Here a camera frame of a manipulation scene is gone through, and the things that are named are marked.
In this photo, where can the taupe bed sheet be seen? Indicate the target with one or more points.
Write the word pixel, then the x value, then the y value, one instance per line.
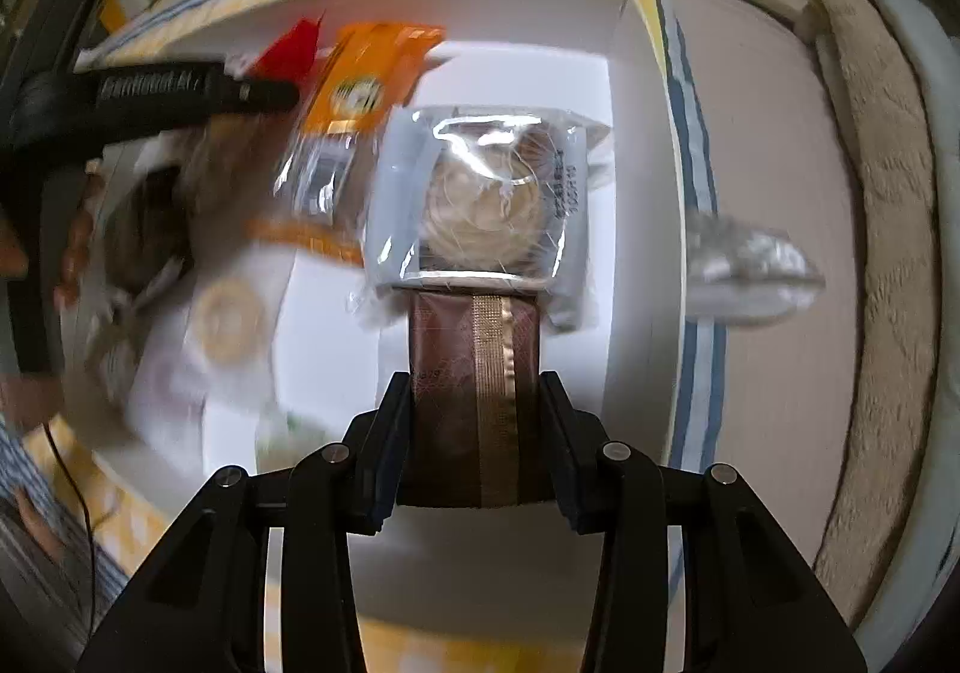
pixel 772 118

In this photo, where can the white shallow tray box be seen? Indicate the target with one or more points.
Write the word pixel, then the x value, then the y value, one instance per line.
pixel 637 380

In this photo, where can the brown gold-striped snack packet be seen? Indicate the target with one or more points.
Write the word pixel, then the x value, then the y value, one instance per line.
pixel 450 380

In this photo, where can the beige fleece blanket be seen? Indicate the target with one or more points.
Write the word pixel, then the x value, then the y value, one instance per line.
pixel 892 268

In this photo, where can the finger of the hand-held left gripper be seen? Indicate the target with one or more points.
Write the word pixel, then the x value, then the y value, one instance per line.
pixel 255 93

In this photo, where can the red snack packet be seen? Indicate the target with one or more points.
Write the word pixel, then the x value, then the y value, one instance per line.
pixel 289 51

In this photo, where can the person's left hand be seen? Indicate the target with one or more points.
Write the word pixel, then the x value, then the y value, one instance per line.
pixel 75 245

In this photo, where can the green pastry clear packet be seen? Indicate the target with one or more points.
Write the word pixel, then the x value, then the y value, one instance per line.
pixel 289 437

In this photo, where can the cream round pastry clear packet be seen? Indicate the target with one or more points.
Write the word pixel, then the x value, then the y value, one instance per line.
pixel 225 324

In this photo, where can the light grey blanket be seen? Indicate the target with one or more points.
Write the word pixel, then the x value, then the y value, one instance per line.
pixel 922 43

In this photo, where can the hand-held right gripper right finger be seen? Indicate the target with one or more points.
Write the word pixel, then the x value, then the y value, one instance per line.
pixel 570 463

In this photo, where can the clear crumpled plastic bag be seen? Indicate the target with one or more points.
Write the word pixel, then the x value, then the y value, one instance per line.
pixel 750 260

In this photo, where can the grey mooncake packet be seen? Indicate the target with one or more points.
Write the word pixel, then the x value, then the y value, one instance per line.
pixel 480 201

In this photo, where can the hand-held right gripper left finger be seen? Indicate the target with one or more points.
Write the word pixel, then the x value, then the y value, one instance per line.
pixel 382 463

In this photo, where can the orange windowed snack packet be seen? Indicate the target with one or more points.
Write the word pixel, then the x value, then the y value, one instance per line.
pixel 367 73

